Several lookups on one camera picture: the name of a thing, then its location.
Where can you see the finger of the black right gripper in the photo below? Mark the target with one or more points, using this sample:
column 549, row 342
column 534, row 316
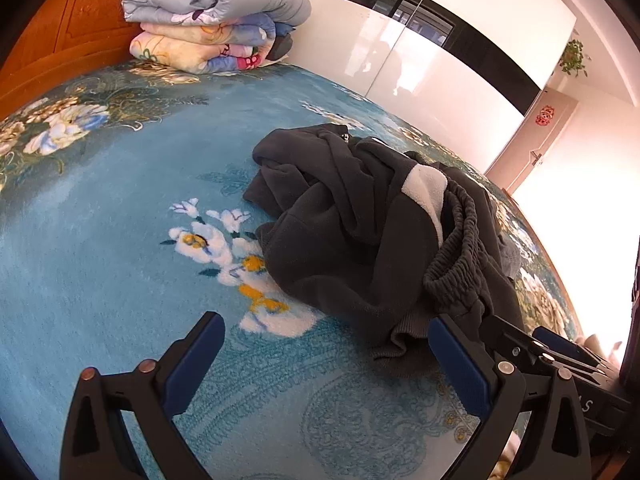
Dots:
column 508, row 340
column 566, row 347

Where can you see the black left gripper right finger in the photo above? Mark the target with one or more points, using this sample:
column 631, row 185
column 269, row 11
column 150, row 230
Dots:
column 496, row 390

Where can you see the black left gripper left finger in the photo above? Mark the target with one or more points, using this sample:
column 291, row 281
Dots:
column 96, row 443

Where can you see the dark grey fleece pants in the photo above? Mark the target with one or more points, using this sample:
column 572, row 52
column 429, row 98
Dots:
column 465, row 279

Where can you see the dark grey hooded sweatshirt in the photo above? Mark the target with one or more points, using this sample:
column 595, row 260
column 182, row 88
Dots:
column 353, row 227

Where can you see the white room door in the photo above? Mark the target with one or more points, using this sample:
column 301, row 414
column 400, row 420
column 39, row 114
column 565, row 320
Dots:
column 527, row 147

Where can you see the blue floral bed cover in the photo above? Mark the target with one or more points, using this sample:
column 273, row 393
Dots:
column 122, row 221

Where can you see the green hanging plant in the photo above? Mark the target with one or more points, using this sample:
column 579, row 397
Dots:
column 573, row 59

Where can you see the white glossy wardrobe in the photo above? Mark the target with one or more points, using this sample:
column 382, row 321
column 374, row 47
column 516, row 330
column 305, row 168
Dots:
column 466, row 72

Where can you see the floral folded blanket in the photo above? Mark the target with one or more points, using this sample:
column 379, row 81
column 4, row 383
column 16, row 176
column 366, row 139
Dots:
column 241, row 44

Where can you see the orange wooden headboard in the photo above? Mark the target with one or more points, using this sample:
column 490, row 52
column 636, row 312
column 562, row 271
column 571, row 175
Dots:
column 65, row 39

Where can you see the red paper wall decoration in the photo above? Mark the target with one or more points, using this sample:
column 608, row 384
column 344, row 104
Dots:
column 545, row 116

